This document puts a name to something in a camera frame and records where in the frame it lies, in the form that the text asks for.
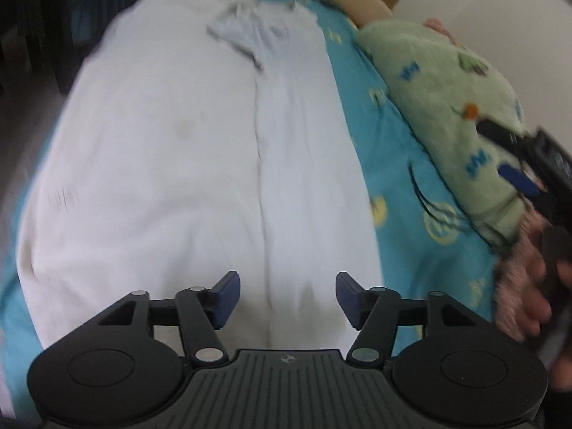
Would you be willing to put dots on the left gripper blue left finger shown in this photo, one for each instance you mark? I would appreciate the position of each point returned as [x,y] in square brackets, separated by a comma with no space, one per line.
[201,313]

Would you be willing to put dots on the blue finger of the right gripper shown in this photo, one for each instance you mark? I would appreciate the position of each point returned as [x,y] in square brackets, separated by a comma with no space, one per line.
[519,181]

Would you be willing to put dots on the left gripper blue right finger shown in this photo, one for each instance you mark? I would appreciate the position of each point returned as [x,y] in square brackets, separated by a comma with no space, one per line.
[374,313]

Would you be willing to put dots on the white zip-up garment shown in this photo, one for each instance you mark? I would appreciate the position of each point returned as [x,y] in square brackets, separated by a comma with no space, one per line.
[202,137]

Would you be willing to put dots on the person's right hand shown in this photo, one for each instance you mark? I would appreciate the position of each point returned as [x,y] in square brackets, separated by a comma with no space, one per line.
[535,311]

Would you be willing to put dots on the turquoise patterned bed sheet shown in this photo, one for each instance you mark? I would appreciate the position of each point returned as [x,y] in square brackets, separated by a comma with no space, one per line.
[423,239]

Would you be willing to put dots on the light green fleece blanket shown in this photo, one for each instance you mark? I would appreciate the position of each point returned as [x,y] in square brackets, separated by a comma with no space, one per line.
[404,53]

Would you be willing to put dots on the blue covered chair left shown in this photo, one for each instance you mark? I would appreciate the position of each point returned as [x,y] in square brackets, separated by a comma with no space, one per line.
[63,31]

